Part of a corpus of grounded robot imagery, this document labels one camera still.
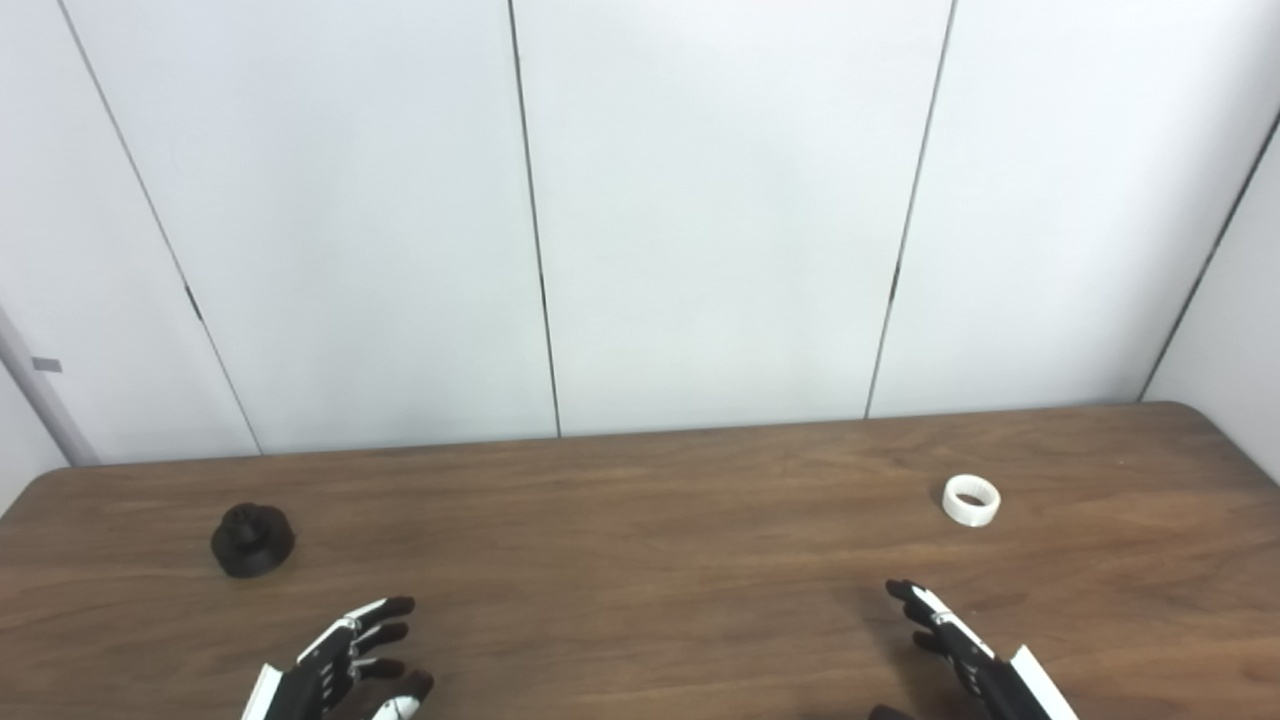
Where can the round black part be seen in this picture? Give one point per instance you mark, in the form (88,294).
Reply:
(252,545)

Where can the grey wall corner post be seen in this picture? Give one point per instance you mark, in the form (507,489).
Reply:
(45,400)

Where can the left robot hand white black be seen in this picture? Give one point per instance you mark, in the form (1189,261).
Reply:
(318,678)

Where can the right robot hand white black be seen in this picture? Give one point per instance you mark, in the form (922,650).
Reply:
(985,680)

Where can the small grey wall tag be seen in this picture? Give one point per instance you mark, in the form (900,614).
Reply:
(46,365)

